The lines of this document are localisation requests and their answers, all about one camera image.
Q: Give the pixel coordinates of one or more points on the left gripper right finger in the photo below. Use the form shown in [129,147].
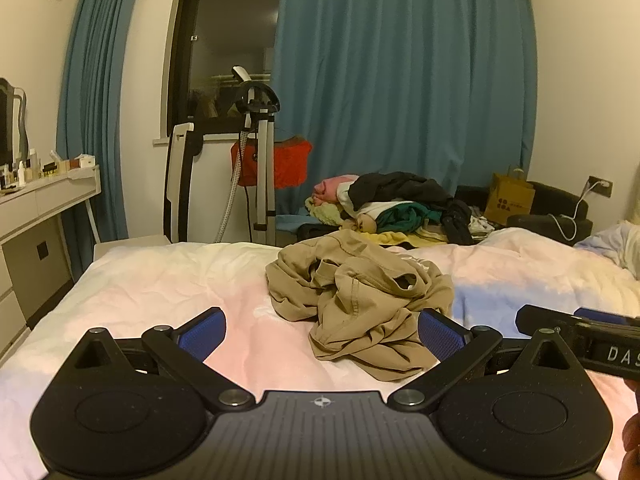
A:
[508,407]

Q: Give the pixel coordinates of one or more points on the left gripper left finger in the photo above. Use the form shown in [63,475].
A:
[134,407]

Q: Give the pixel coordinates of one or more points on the khaki tan garment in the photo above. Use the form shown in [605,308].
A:
[362,300]

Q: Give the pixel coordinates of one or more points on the pile of mixed clothes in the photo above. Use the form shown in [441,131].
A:
[396,209]

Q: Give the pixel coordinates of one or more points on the person's right hand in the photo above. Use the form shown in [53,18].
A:
[630,469]

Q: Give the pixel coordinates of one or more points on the white pillow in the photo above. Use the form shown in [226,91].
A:
[620,244]

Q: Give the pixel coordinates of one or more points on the black armchair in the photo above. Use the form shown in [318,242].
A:
[556,214]

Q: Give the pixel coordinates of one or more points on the white dressing table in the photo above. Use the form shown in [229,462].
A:
[35,265]

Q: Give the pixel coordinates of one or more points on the brown paper bag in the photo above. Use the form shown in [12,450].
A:
[509,194]

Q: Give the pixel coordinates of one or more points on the cosmetics on dressing table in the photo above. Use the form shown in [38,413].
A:
[16,176]

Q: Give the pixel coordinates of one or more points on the black framed mirror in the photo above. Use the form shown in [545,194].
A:
[14,138]

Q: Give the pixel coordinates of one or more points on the narrow teal curtain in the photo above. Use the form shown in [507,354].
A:
[89,110]

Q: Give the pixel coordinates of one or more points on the red bag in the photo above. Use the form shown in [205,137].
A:
[290,162]

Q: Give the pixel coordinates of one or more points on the large teal curtain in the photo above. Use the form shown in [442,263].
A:
[445,89]

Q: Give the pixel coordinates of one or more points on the dark window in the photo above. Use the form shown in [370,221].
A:
[210,38]

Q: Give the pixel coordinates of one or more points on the wall power socket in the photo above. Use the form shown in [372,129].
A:
[600,186]

